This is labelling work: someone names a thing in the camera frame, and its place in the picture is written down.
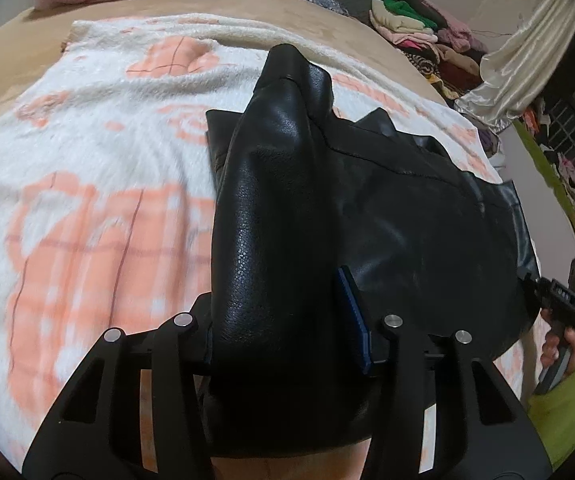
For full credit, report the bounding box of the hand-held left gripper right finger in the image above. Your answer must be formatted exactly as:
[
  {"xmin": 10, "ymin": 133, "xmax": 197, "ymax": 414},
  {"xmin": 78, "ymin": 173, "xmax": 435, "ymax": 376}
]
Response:
[{"xmin": 336, "ymin": 265, "xmax": 553, "ymax": 480}]

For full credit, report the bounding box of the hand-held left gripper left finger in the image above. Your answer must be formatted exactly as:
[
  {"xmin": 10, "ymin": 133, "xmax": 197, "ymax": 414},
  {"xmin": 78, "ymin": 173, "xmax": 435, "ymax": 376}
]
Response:
[{"xmin": 22, "ymin": 292, "xmax": 214, "ymax": 480}]

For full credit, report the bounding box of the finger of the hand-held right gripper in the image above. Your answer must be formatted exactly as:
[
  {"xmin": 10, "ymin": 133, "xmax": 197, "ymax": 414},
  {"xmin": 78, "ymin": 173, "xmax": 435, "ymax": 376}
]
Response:
[{"xmin": 516, "ymin": 269, "xmax": 544, "ymax": 298}]

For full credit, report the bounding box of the black leather jacket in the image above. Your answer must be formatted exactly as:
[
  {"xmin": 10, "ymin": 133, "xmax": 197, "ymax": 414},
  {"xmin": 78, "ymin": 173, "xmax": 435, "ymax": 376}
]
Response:
[{"xmin": 204, "ymin": 44, "xmax": 541, "ymax": 460}]

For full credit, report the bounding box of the person's right forearm green sleeve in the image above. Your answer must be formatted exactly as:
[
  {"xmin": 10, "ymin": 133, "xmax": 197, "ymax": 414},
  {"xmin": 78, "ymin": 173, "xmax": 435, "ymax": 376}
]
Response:
[{"xmin": 526, "ymin": 359, "xmax": 575, "ymax": 467}]

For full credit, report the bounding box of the pile of folded clothes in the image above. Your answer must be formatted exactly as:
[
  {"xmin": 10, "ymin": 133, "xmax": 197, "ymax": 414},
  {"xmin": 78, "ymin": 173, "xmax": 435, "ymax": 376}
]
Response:
[{"xmin": 369, "ymin": 0, "xmax": 492, "ymax": 102}]

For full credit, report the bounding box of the green cloth strip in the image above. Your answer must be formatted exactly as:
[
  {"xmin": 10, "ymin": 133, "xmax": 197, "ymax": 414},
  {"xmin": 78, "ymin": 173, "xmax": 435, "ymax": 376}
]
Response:
[{"xmin": 511, "ymin": 119, "xmax": 575, "ymax": 252}]

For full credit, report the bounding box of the white orange patterned blanket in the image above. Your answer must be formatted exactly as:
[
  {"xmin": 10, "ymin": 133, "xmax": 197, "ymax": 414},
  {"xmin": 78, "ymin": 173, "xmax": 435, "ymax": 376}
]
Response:
[{"xmin": 0, "ymin": 12, "xmax": 539, "ymax": 443}]

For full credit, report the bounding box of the cream satin curtain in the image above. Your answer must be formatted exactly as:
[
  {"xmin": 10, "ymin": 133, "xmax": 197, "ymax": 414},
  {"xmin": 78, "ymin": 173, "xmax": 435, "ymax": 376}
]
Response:
[{"xmin": 454, "ymin": 0, "xmax": 575, "ymax": 132}]

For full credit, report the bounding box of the beige bed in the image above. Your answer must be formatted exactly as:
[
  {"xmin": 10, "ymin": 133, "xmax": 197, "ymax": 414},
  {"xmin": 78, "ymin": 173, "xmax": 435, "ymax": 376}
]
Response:
[{"xmin": 0, "ymin": 0, "xmax": 461, "ymax": 128}]

